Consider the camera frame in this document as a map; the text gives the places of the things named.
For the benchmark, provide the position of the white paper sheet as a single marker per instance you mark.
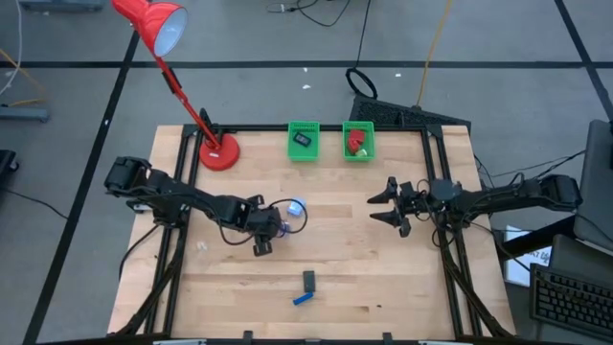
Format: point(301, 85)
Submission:
point(522, 268)

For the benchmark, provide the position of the black flat device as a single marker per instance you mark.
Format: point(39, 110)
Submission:
point(302, 139)

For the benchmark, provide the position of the green and white charger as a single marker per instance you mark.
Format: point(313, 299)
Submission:
point(362, 153)

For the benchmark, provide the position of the black aluminium table frame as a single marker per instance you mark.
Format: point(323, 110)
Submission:
point(431, 158)

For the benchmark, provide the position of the black perforated panel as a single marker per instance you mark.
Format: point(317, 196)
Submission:
point(407, 115)

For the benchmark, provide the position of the red cube charger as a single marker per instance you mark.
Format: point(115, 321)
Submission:
point(355, 140)

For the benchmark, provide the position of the black keyboard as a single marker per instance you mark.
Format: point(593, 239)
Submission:
point(570, 302)

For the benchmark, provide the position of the black rectangular block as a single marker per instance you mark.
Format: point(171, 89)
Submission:
point(309, 281)

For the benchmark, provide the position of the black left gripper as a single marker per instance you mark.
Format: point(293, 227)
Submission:
point(258, 223)

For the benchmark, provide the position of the red desk lamp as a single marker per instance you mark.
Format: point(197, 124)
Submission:
point(218, 153)

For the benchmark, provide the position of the green plastic basket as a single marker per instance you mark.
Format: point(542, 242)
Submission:
point(303, 153)
point(371, 139)

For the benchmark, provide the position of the blue usb stick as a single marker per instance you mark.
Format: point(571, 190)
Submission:
point(302, 299)

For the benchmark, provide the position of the light blue cube charger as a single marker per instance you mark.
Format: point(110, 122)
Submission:
point(296, 207)

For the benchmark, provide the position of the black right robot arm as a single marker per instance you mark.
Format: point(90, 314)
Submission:
point(503, 196)

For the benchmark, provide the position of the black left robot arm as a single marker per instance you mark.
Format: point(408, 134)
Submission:
point(182, 196)

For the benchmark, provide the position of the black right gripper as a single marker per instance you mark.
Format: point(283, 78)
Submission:
point(414, 203)

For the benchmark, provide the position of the grey floor block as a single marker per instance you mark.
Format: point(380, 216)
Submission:
point(24, 114)

